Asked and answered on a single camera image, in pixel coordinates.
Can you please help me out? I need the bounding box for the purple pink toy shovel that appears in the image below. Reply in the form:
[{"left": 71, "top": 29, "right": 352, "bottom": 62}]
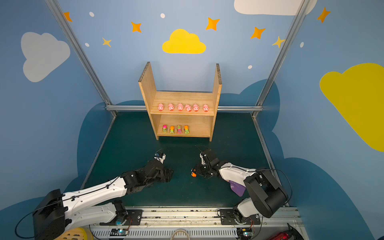
[{"left": 229, "top": 181, "right": 246, "bottom": 197}]

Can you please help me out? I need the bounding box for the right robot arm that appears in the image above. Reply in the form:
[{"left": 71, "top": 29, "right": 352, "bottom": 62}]
[{"left": 191, "top": 149, "right": 290, "bottom": 223}]

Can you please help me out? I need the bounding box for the pink pig toy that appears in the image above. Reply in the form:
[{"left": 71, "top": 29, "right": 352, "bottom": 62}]
[
  {"left": 185, "top": 104, "right": 192, "bottom": 112},
  {"left": 178, "top": 103, "right": 184, "bottom": 112},
  {"left": 158, "top": 103, "right": 164, "bottom": 112},
  {"left": 168, "top": 103, "right": 175, "bottom": 112},
  {"left": 203, "top": 104, "right": 209, "bottom": 113},
  {"left": 193, "top": 104, "right": 200, "bottom": 112}
]

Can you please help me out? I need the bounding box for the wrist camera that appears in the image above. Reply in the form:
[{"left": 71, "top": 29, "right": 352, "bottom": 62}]
[
  {"left": 154, "top": 152, "right": 166, "bottom": 164},
  {"left": 200, "top": 152, "right": 207, "bottom": 165}
]

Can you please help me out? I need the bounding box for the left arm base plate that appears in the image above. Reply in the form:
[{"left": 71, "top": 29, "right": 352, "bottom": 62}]
[{"left": 100, "top": 210, "right": 143, "bottom": 226}]

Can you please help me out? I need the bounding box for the yellow basket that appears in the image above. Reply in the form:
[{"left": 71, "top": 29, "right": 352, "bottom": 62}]
[{"left": 55, "top": 228, "right": 95, "bottom": 240}]

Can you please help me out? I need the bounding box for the red black tool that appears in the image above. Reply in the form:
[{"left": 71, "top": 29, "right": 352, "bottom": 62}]
[{"left": 268, "top": 224, "right": 304, "bottom": 240}]

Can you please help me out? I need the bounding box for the pink cab green truck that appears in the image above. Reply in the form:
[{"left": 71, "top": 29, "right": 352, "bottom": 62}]
[{"left": 162, "top": 125, "right": 168, "bottom": 133}]

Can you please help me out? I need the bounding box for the wooden shelf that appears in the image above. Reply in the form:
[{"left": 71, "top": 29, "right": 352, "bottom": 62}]
[{"left": 138, "top": 62, "right": 223, "bottom": 141}]

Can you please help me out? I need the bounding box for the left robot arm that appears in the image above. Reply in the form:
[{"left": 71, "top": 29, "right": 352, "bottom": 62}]
[{"left": 33, "top": 160, "right": 174, "bottom": 240}]

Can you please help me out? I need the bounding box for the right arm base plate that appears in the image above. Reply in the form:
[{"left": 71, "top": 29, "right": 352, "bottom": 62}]
[{"left": 217, "top": 209, "right": 261, "bottom": 226}]

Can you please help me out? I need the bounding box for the small orange toy car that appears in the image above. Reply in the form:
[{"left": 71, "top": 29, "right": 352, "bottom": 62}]
[{"left": 191, "top": 169, "right": 197, "bottom": 178}]

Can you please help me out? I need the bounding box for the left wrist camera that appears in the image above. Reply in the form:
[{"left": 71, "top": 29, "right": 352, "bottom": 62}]
[{"left": 154, "top": 152, "right": 166, "bottom": 164}]

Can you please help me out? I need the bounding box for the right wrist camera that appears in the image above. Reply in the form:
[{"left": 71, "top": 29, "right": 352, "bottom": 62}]
[{"left": 200, "top": 152, "right": 207, "bottom": 165}]

